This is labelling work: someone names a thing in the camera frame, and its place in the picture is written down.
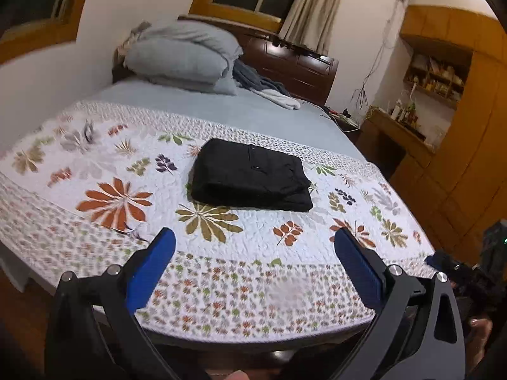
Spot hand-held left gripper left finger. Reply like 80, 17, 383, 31
44, 227, 207, 380

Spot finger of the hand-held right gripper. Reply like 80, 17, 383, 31
424, 251, 457, 275

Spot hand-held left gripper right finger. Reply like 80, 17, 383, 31
285, 227, 465, 380

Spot black pants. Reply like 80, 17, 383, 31
186, 138, 314, 212

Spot white floral quilt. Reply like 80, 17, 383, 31
0, 101, 438, 341

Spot wooden cabinet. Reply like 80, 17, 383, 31
390, 4, 507, 267

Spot group of small bottles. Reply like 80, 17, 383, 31
390, 100, 421, 128

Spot power strip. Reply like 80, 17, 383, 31
327, 108, 360, 124

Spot wooden shelf niche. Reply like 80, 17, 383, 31
403, 35, 473, 108

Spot white cloth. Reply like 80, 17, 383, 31
251, 86, 302, 111

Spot grey pillow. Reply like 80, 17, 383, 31
124, 20, 244, 80
148, 72, 239, 96

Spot dark wooden headboard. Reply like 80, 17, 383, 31
112, 15, 340, 106

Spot dark grey blanket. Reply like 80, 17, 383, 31
232, 59, 293, 98

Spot beige floral pillow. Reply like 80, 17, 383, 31
117, 23, 153, 58

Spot beige curtain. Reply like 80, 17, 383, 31
278, 0, 351, 54

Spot hanging wall cables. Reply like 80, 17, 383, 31
352, 0, 401, 108

